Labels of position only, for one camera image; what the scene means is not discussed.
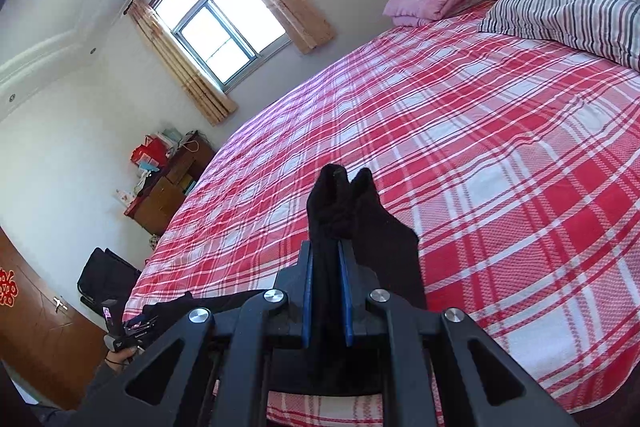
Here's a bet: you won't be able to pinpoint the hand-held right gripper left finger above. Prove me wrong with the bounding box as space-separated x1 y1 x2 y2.
65 241 315 427

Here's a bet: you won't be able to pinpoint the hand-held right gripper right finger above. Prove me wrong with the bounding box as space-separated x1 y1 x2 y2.
337 239 581 427

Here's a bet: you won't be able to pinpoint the black pants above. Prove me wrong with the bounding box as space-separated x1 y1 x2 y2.
141 163 429 400

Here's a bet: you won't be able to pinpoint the person's left forearm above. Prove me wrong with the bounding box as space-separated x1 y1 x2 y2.
82 359 126 415

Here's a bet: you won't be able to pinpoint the person's left hand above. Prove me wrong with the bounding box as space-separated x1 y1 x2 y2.
104 346 137 367

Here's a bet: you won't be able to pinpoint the black suitcase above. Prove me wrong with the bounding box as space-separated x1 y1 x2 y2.
76 247 143 313

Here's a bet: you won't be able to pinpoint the brown wooden door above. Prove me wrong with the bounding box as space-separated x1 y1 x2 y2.
0 227 108 410

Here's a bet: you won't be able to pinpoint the red door decoration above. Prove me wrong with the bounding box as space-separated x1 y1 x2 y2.
0 268 18 307

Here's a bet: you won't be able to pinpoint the brown wooden desk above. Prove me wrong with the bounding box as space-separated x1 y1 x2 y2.
124 132 217 237

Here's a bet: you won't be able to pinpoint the red gift bag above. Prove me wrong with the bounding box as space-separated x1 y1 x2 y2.
131 135 168 168

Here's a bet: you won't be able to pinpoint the bed with red plaid sheet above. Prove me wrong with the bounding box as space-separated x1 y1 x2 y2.
122 0 640 427

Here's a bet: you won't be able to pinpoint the sliding window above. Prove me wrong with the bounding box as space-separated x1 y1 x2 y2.
150 0 293 90

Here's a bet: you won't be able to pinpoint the striped pillow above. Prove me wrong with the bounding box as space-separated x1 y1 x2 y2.
479 0 640 72

